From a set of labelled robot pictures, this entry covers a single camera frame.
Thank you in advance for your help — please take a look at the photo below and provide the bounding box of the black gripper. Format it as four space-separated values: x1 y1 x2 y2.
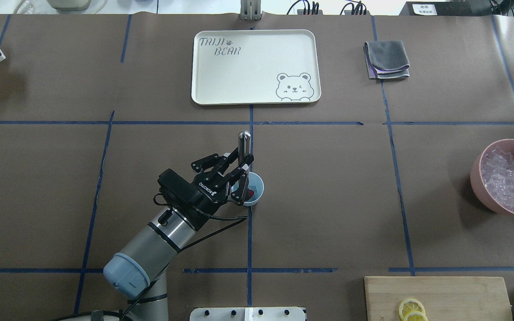
186 153 254 213

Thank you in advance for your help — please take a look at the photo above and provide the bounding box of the steel muddler black tip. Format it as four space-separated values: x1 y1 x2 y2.
237 130 252 167

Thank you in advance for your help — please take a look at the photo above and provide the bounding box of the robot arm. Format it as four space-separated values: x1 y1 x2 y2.
62 149 254 321

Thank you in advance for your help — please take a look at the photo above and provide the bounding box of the blue plastic cup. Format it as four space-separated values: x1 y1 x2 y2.
244 172 265 207

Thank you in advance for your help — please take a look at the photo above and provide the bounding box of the pile of ice cubes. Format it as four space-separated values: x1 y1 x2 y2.
480 146 514 213

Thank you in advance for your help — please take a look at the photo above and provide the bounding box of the cream bear tray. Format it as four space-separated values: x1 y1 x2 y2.
191 30 322 105

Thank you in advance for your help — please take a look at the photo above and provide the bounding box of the grey folded cloth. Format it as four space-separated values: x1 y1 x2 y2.
363 40 410 81

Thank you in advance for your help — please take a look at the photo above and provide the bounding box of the lemon slices row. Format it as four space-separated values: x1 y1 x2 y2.
398 297 429 321

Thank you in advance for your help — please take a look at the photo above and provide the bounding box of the bamboo cutting board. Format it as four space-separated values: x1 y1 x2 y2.
364 276 513 321

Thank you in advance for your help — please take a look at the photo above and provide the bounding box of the pink bowl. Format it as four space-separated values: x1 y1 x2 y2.
469 139 514 217

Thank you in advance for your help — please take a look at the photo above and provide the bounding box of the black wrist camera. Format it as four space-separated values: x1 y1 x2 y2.
158 169 208 231

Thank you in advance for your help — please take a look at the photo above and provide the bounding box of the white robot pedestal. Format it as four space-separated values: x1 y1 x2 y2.
189 306 307 321

